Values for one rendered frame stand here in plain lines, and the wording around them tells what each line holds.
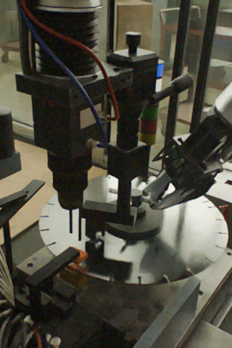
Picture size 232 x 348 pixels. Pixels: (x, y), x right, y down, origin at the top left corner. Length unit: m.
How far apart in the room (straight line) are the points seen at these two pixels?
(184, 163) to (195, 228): 0.16
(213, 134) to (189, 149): 0.05
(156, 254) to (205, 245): 0.09
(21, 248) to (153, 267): 0.44
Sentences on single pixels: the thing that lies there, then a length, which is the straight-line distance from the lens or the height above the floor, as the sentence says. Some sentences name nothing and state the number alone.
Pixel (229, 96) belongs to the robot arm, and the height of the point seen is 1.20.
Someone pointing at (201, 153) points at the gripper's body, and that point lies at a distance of 0.60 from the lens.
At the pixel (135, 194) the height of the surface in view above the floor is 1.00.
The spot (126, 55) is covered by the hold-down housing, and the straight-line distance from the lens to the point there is 0.52.
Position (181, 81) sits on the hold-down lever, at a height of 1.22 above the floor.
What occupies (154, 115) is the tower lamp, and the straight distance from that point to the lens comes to 0.94.
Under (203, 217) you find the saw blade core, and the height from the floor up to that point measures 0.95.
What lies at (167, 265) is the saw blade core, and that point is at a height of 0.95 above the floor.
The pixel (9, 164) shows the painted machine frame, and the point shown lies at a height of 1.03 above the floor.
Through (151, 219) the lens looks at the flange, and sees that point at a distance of 0.71.
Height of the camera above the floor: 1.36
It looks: 29 degrees down
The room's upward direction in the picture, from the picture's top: 3 degrees clockwise
